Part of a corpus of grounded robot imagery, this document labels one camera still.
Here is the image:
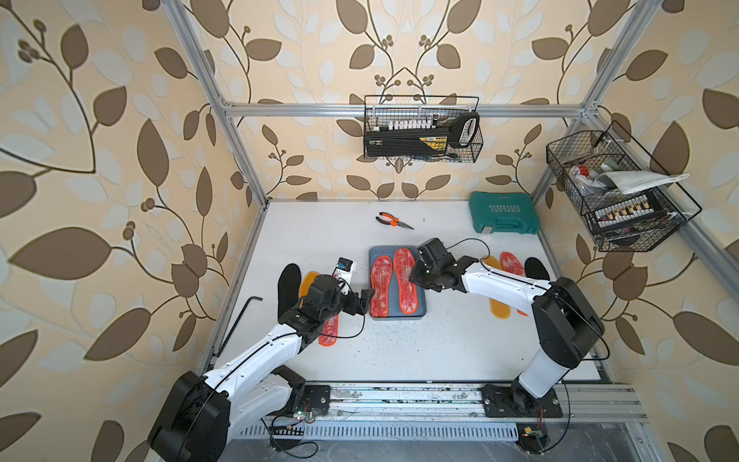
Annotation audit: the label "blue storage box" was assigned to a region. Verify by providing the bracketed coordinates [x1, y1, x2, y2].
[369, 246, 427, 321]

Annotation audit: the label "black insole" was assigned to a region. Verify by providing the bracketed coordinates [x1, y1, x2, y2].
[277, 263, 302, 323]
[525, 257, 552, 281]

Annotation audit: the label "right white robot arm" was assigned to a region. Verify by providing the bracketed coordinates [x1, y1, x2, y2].
[410, 238, 604, 418]

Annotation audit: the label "black allen key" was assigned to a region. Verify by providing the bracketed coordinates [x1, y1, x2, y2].
[214, 296, 264, 357]

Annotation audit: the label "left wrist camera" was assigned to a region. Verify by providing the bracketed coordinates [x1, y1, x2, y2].
[332, 257, 356, 283]

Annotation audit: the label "black yellow tool box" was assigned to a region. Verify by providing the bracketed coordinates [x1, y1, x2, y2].
[364, 128, 450, 158]

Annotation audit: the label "back wire basket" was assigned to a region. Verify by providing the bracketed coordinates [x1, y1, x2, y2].
[363, 94, 483, 163]

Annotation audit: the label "left yellow insole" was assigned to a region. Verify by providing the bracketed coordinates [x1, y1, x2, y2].
[298, 271, 319, 298]

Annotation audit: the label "left black insole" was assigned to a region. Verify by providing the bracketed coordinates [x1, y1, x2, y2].
[277, 263, 302, 323]

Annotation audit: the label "right yellow insole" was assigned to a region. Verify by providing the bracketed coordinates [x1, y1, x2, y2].
[483, 256, 512, 320]

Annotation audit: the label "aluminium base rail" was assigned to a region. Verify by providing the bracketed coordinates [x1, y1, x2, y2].
[305, 381, 648, 424]

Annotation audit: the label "drill bit set box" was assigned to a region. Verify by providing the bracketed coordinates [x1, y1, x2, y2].
[593, 194, 667, 231]

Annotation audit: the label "orange handled pliers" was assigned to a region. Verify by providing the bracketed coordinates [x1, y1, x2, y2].
[375, 212, 414, 230]

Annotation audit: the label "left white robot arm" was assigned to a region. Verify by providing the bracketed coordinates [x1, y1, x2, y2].
[147, 269, 375, 461]

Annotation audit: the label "right wire basket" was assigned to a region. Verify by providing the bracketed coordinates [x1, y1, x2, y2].
[546, 121, 702, 253]

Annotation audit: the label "yellow insole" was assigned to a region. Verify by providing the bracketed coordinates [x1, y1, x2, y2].
[298, 271, 319, 298]
[483, 256, 512, 320]

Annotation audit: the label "red insole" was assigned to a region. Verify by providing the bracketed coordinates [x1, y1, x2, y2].
[497, 251, 525, 320]
[371, 255, 393, 318]
[319, 316, 340, 348]
[394, 248, 419, 315]

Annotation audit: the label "white paper bag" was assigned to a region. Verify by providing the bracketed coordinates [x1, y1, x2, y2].
[595, 171, 690, 194]

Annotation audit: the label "wire basket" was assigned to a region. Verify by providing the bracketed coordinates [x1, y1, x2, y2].
[546, 121, 702, 253]
[363, 94, 483, 163]

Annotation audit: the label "right black insole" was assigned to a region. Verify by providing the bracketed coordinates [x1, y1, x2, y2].
[525, 257, 552, 281]

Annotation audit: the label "green tool case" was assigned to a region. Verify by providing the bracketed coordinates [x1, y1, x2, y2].
[469, 192, 541, 235]

